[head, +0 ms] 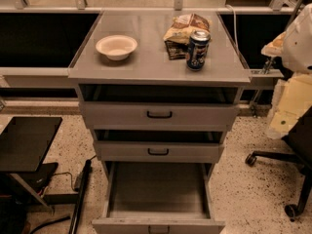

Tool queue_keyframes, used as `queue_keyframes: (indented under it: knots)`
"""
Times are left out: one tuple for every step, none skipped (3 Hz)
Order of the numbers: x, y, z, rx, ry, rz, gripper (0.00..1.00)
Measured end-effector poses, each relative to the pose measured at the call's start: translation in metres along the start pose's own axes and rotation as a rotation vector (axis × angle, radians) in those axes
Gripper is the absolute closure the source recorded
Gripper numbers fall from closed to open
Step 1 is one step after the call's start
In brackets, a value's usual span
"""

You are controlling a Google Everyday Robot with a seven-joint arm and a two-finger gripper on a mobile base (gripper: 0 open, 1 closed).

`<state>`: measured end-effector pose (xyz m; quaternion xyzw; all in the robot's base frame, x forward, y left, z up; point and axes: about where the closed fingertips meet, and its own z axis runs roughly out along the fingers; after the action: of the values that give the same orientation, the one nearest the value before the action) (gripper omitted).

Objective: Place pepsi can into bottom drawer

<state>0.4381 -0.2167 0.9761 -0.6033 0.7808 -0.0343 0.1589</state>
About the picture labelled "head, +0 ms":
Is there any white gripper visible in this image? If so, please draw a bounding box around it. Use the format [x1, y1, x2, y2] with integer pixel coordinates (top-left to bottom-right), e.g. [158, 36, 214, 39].
[261, 32, 312, 139]

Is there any blue pepsi can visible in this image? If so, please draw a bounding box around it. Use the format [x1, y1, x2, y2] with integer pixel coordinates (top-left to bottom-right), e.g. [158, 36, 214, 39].
[186, 30, 211, 71]

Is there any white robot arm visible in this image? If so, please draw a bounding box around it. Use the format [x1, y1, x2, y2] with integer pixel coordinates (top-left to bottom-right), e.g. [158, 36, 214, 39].
[261, 4, 312, 139]

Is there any grey drawer cabinet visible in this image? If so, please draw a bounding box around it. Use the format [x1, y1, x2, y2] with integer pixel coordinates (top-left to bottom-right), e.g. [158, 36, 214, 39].
[67, 10, 252, 234]

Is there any grey top drawer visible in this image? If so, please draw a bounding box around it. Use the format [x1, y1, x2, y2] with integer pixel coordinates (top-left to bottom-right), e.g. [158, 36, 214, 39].
[79, 101, 238, 131]

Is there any grey drawer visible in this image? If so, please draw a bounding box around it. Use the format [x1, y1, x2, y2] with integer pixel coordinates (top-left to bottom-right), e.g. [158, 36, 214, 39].
[94, 141, 224, 163]
[79, 101, 238, 131]
[93, 162, 225, 234]

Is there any grey middle drawer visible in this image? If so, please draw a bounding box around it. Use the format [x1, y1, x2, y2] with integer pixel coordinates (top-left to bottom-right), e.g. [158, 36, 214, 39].
[94, 141, 224, 163]

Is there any grey bottom drawer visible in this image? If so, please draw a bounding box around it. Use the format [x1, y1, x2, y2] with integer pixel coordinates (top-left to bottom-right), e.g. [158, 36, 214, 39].
[93, 162, 225, 234]

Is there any metal diagonal rod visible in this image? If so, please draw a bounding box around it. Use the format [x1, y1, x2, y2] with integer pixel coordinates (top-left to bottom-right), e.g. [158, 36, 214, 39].
[250, 0, 312, 109]

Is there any black office chair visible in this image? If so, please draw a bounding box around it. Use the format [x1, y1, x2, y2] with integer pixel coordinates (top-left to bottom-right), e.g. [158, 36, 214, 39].
[245, 107, 312, 222]

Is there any yellow chip bag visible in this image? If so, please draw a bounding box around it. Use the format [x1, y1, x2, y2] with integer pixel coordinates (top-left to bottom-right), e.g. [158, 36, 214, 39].
[163, 14, 210, 45]

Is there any dark snack packet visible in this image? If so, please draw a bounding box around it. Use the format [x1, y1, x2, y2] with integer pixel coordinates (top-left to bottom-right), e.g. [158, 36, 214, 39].
[165, 41, 187, 60]

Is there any white paper bowl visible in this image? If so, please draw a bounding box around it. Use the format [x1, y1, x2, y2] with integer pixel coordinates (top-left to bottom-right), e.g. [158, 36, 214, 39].
[96, 35, 137, 60]

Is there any black pole on floor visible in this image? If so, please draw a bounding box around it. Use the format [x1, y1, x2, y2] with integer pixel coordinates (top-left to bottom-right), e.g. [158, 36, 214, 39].
[68, 159, 92, 234]

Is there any dark side table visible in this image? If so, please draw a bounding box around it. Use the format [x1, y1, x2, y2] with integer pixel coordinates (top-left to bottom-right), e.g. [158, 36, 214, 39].
[0, 116, 62, 211]

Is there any white cable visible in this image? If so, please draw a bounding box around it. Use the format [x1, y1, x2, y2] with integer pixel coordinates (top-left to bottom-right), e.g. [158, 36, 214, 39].
[225, 4, 242, 59]

